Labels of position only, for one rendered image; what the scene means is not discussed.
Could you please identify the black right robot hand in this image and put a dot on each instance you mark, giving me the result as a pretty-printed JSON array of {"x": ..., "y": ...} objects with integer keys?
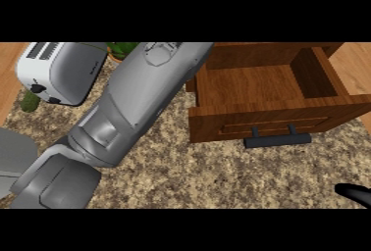
[{"x": 357, "y": 193}]

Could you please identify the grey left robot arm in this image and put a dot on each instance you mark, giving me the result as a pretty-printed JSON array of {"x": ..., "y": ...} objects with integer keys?
[{"x": 139, "y": 88}]

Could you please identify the brown wooden drawer front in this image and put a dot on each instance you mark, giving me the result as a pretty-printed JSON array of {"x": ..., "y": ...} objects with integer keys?
[{"x": 271, "y": 122}]

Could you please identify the brown wooden drawer box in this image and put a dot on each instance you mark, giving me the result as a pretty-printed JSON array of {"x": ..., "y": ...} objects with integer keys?
[{"x": 252, "y": 83}]

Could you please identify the brown wooden cabinet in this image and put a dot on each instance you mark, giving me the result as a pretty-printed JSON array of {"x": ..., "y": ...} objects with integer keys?
[{"x": 271, "y": 44}]

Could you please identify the green potted plant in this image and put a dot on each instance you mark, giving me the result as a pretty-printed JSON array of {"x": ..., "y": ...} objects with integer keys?
[{"x": 122, "y": 48}]

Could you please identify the grey robot torso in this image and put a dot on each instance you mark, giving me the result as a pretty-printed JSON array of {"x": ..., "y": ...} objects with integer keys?
[{"x": 15, "y": 157}]

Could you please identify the white toaster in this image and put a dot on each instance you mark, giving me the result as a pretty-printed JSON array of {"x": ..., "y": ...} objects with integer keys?
[{"x": 59, "y": 70}]

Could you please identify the green plant leaf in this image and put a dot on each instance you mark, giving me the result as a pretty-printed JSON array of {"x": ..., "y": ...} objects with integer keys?
[{"x": 30, "y": 102}]

